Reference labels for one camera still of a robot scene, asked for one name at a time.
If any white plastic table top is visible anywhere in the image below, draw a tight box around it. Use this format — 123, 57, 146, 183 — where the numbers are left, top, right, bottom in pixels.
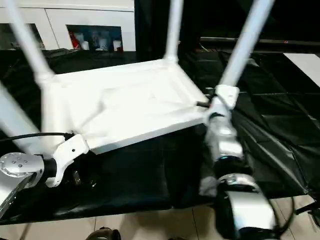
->
34, 57, 213, 156

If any black work mat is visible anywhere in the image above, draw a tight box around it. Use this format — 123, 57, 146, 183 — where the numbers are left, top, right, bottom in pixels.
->
0, 48, 320, 227

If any dark brown rounded object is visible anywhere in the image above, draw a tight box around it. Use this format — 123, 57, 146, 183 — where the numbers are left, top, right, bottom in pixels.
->
87, 226, 121, 240

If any large black case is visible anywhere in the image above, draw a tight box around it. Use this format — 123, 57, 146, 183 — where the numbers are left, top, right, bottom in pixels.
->
134, 0, 320, 55

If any long grey metal bar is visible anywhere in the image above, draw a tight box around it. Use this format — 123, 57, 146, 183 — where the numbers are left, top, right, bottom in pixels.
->
199, 36, 320, 46

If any white flat box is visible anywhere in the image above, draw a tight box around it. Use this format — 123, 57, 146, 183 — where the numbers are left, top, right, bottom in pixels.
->
282, 52, 320, 88

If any black tripod stand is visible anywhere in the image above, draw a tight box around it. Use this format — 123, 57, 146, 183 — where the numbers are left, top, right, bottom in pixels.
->
294, 201, 320, 218

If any white glass-door cabinet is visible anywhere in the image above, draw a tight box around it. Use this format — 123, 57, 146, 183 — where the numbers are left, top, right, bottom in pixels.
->
0, 0, 137, 52

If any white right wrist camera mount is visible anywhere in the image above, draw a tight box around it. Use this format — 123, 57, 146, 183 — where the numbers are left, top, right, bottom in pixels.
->
204, 84, 240, 126

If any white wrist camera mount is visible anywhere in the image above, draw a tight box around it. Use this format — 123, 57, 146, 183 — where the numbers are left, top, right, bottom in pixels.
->
44, 133, 90, 188
204, 84, 240, 126

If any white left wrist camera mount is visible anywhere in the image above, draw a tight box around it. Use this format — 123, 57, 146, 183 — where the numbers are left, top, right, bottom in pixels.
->
44, 133, 90, 188

